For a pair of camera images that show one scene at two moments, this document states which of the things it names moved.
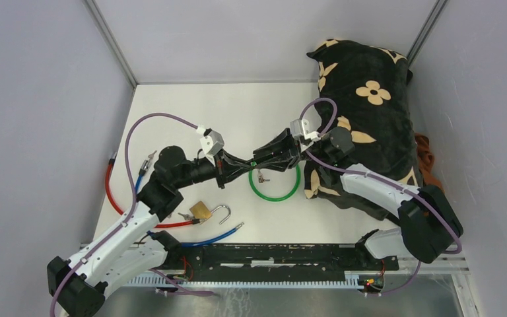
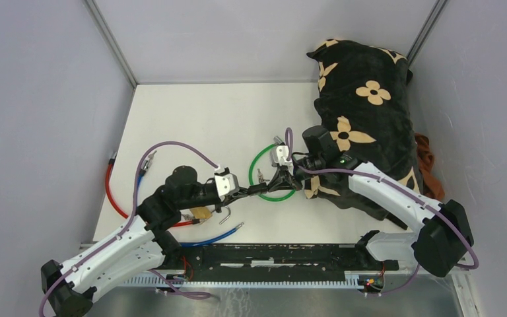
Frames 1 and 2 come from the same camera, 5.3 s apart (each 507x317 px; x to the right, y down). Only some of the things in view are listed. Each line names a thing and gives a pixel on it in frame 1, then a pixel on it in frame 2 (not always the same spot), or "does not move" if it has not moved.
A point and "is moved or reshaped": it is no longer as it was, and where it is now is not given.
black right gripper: (288, 154) → (286, 183)
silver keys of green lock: (261, 178) does not move
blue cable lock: (142, 170) does not move
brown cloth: (426, 160) does not move
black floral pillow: (366, 90) does not move
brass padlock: (201, 211) does not move
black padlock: (251, 164) is moved or reshaped
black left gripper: (228, 167) → (225, 199)
